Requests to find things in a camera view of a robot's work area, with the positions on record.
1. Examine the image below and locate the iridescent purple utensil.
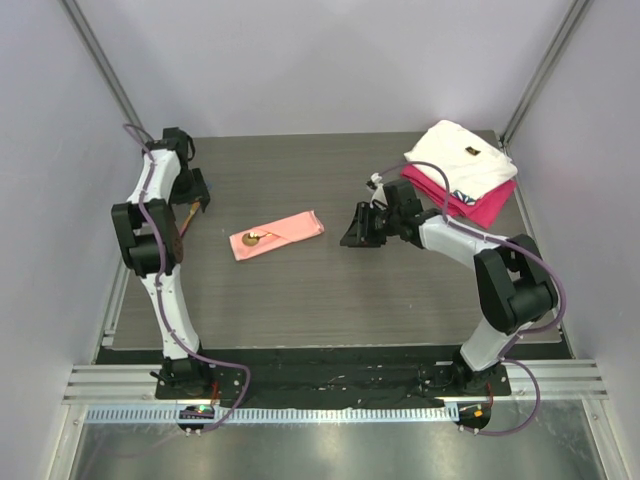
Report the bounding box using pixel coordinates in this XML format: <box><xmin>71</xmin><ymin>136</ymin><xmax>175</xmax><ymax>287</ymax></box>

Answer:
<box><xmin>179</xmin><ymin>202</ymin><xmax>200</xmax><ymax>237</ymax></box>

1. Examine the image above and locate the pink satin napkin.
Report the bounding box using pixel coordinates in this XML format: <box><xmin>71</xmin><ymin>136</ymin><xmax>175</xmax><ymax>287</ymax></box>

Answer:
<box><xmin>229</xmin><ymin>210</ymin><xmax>325</xmax><ymax>261</ymax></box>

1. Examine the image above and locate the gold spoon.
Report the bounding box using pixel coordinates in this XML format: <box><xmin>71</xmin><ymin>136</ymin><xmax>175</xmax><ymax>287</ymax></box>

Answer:
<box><xmin>241</xmin><ymin>231</ymin><xmax>277</xmax><ymax>248</ymax></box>

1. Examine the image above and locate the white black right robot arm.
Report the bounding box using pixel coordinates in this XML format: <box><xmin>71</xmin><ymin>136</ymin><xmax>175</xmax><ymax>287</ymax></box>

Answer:
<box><xmin>340</xmin><ymin>174</ymin><xmax>559</xmax><ymax>395</ymax></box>

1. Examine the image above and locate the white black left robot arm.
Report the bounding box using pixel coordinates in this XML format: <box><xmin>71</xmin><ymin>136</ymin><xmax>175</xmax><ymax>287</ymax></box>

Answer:
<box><xmin>111</xmin><ymin>124</ymin><xmax>213</xmax><ymax>399</ymax></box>

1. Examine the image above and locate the magenta folded cloth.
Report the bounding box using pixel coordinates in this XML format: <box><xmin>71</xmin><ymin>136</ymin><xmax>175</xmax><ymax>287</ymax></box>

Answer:
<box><xmin>401</xmin><ymin>166</ymin><xmax>517</xmax><ymax>229</ymax></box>

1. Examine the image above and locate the white folded cloth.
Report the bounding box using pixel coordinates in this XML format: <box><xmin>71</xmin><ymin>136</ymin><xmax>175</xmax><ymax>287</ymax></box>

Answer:
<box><xmin>404</xmin><ymin>120</ymin><xmax>518</xmax><ymax>205</ymax></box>

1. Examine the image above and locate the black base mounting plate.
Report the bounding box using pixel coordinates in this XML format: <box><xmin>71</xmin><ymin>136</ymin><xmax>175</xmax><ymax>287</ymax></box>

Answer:
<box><xmin>154</xmin><ymin>345</ymin><xmax>512</xmax><ymax>410</ymax></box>

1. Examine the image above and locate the white wrist camera connector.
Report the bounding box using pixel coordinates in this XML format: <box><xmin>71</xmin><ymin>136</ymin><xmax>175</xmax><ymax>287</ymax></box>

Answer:
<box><xmin>366</xmin><ymin>172</ymin><xmax>384</xmax><ymax>193</ymax></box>

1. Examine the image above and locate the white slotted cable duct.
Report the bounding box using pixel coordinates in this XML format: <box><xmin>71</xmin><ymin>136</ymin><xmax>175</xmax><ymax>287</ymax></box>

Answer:
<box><xmin>85</xmin><ymin>404</ymin><xmax>459</xmax><ymax>425</ymax></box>

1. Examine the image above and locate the grey left corner post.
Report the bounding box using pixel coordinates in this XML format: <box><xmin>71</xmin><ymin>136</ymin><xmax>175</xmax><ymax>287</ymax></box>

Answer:
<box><xmin>59</xmin><ymin>0</ymin><xmax>143</xmax><ymax>128</ymax></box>

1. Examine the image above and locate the aluminium front rail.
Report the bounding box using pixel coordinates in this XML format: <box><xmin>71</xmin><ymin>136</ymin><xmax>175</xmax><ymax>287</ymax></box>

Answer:
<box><xmin>62</xmin><ymin>360</ymin><xmax>609</xmax><ymax>405</ymax></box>

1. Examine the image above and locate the grey aluminium corner post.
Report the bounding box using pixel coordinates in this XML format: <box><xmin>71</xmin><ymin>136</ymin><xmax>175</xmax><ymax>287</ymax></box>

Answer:
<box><xmin>499</xmin><ymin>0</ymin><xmax>593</xmax><ymax>149</ymax></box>

